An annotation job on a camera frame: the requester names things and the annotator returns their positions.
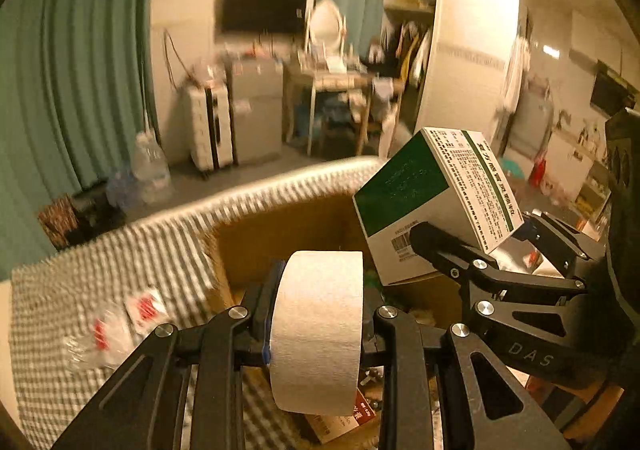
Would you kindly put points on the white tape roll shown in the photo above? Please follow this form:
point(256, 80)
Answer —
point(315, 330)

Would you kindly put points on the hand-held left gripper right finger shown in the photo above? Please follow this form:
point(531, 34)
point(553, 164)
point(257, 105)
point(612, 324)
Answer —
point(395, 335)

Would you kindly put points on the white oval vanity mirror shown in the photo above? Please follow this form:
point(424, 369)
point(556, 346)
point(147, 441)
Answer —
point(325, 24)

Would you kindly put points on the large clear water bottle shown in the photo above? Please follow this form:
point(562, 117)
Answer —
point(150, 164)

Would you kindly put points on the green white medicine box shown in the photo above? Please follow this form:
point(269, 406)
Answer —
point(425, 190)

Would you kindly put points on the brown cardboard box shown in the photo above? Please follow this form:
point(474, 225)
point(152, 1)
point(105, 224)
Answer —
point(300, 225)

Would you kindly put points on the black wall television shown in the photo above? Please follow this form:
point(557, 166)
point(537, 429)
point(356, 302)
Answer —
point(265, 9)

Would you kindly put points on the white packet red print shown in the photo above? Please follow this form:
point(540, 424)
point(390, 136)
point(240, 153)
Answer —
point(530, 257)

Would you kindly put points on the red bottle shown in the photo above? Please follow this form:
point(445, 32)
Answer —
point(538, 172)

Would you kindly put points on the wide green curtain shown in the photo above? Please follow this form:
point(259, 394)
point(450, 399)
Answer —
point(75, 79)

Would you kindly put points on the clear packet with red print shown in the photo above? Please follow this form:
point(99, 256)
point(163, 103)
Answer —
point(145, 307)
point(100, 335)

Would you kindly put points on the white vanity desk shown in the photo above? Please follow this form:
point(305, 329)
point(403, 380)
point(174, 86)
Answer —
point(340, 79)

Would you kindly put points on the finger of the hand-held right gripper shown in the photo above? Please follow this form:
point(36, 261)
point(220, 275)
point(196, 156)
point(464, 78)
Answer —
point(440, 245)
point(565, 242)

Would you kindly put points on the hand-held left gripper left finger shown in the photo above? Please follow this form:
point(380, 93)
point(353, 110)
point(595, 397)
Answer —
point(262, 325)

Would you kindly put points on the black bag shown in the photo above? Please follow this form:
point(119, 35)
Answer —
point(92, 210)

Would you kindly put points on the grey white checked cloth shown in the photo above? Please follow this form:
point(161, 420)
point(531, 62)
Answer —
point(75, 270)

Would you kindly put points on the red brown packet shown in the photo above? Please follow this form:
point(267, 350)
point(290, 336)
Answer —
point(345, 422)

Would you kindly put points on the white suitcase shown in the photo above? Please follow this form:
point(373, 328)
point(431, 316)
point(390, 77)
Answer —
point(205, 129)

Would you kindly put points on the grey small fridge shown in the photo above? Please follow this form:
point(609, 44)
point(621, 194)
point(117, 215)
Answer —
point(255, 119)

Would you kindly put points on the hanging clothes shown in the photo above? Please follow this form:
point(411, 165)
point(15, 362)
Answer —
point(405, 49)

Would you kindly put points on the small clear water bottle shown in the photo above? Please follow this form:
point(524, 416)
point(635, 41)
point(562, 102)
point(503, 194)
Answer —
point(121, 187)

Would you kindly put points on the white wardrobe door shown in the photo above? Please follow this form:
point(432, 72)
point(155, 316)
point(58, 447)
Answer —
point(465, 54)

